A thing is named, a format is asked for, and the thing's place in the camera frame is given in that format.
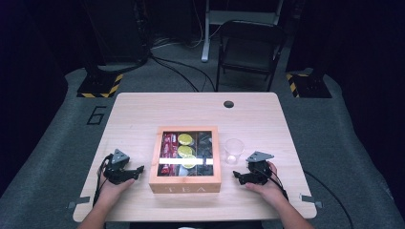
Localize person's right hand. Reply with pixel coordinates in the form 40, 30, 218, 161
245, 161, 288, 208

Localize white desk frame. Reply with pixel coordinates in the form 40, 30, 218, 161
201, 0, 285, 63

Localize black base with hazard tape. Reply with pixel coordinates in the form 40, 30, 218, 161
76, 72, 124, 99
285, 72, 332, 99

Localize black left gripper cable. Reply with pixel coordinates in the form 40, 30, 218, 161
93, 154, 114, 206

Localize yellow-green round capsule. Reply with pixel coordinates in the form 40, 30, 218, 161
177, 133, 194, 146
177, 145, 196, 158
181, 154, 198, 170

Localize pile of dark sachets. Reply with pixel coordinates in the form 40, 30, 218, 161
197, 131, 214, 177

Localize black cabinet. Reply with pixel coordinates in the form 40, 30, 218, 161
81, 0, 151, 66

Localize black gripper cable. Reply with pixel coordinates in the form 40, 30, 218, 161
93, 154, 114, 206
261, 168, 289, 202

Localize black cable beside table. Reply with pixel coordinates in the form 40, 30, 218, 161
303, 171, 355, 229

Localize wooden box with glass lid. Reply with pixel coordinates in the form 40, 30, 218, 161
148, 125, 223, 195

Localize grey table clamp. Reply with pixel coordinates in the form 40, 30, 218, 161
66, 196, 92, 210
299, 193, 324, 210

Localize black folding chair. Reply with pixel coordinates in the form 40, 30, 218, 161
215, 19, 287, 94

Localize clear plastic cup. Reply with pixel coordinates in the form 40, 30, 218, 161
224, 138, 245, 165

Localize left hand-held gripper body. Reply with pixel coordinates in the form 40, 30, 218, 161
103, 148, 131, 185

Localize person's left hand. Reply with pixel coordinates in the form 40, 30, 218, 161
96, 168, 136, 204

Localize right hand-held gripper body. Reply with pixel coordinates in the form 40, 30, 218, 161
245, 151, 275, 185

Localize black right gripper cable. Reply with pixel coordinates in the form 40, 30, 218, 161
261, 168, 289, 202

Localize person's dark clothing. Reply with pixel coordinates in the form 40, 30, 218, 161
128, 220, 266, 229

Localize black floor cables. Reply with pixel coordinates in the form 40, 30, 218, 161
148, 52, 218, 94

